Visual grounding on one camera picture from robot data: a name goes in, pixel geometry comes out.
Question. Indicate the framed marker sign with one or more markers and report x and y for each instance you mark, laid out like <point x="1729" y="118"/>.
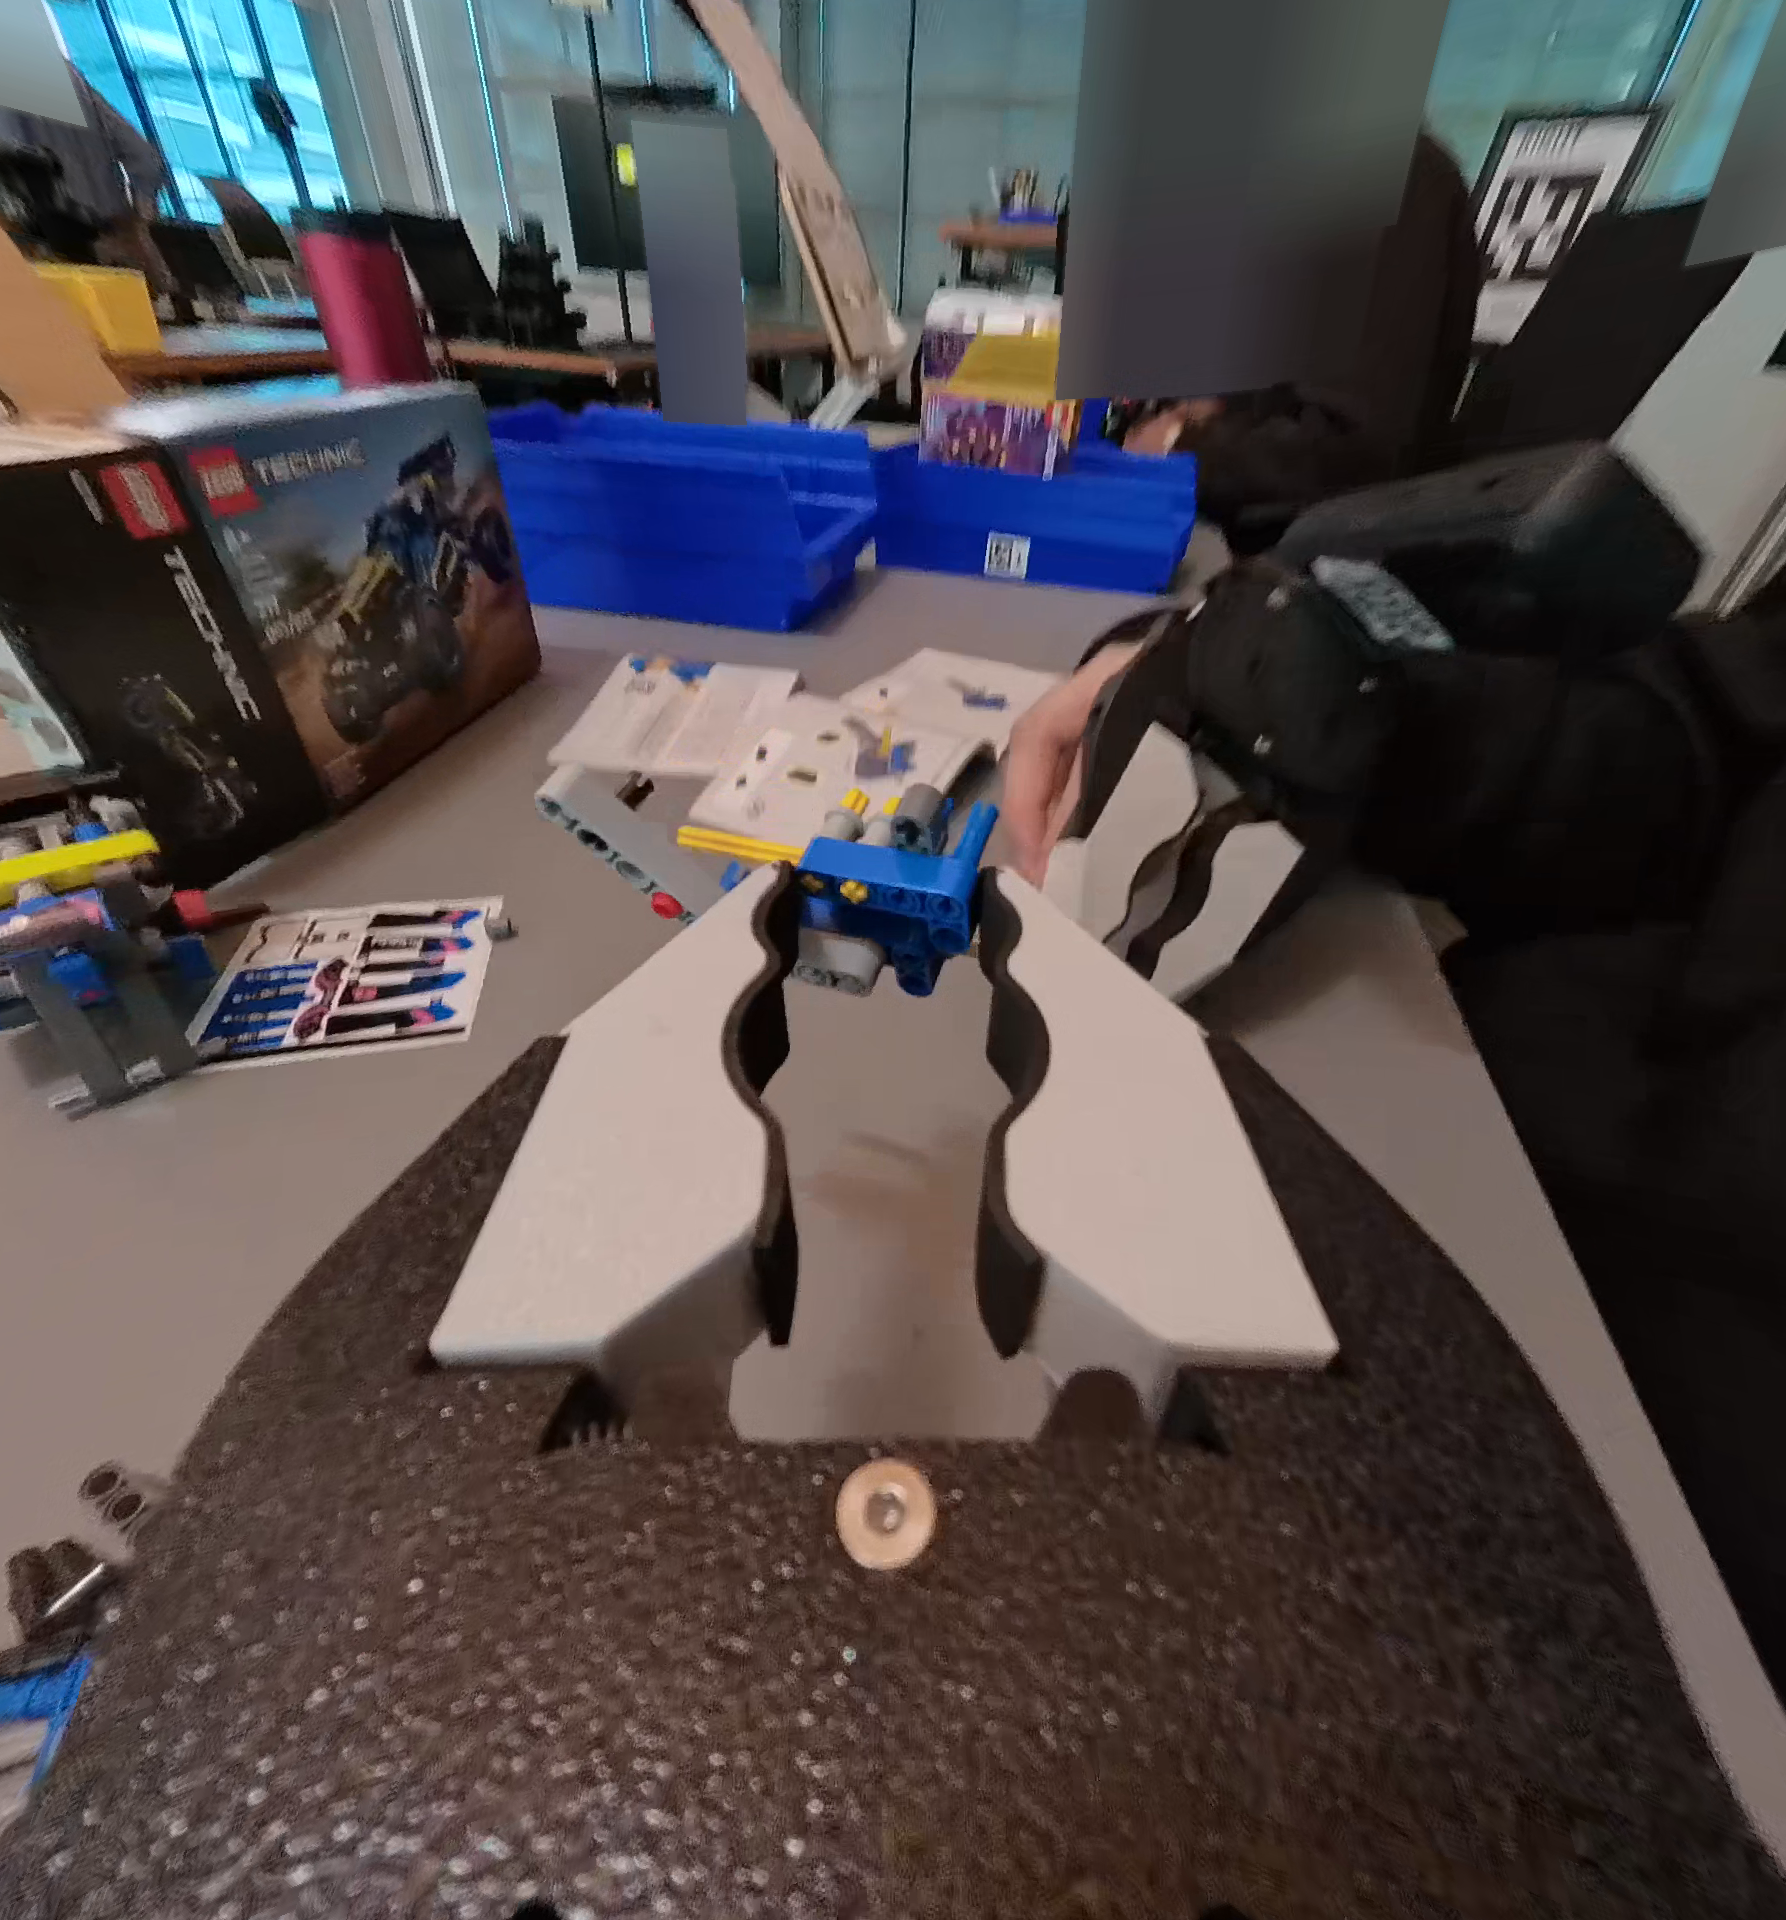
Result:
<point x="1562" y="209"/>

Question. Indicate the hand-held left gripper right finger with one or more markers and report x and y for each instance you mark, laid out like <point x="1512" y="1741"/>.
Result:
<point x="1146" y="1185"/>

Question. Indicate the loose lego pieces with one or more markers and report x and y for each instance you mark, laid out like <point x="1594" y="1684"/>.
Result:
<point x="0" y="1727"/>

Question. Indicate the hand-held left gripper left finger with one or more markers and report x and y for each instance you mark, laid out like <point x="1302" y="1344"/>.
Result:
<point x="606" y="1168"/>

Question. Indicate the wooden desk with pen cups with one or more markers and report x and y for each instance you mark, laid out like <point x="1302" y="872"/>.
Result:
<point x="1006" y="228"/>

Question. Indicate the leaning cardboard sign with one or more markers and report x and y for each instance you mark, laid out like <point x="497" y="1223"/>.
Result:
<point x="818" y="224"/>

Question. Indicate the blue and grey lego assembly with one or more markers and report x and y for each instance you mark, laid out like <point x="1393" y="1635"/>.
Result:
<point x="892" y="895"/>

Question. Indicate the small blue storage bin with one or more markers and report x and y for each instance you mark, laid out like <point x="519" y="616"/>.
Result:
<point x="1046" y="516"/>

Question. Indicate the large blue storage bin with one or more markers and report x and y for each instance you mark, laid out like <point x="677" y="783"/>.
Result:
<point x="653" y="510"/>

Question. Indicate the lego instruction booklet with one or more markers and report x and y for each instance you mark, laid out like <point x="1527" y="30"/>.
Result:
<point x="818" y="750"/>

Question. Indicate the maroon tumbler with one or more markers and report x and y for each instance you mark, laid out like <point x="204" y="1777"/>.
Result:
<point x="362" y="301"/>

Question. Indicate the purple and yellow lego box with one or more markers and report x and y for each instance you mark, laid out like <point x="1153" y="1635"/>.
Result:
<point x="993" y="390"/>

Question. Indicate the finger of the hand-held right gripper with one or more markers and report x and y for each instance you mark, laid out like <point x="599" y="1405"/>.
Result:
<point x="1253" y="900"/>
<point x="1143" y="818"/>

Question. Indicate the yellow storage bin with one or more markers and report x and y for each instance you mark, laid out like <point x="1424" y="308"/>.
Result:
<point x="108" y="308"/>

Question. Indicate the black lego truck box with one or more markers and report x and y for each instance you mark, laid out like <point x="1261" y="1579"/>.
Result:
<point x="308" y="600"/>

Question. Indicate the partly built lego chassis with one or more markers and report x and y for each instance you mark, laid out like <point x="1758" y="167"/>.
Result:
<point x="69" y="947"/>

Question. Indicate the lego sticker sheet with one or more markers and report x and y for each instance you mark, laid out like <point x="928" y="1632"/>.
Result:
<point x="345" y="982"/>

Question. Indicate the person's right hand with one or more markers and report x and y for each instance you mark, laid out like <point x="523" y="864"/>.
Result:
<point x="1057" y="767"/>

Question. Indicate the printed feedback leaflet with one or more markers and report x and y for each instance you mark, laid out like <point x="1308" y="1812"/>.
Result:
<point x="668" y="720"/>

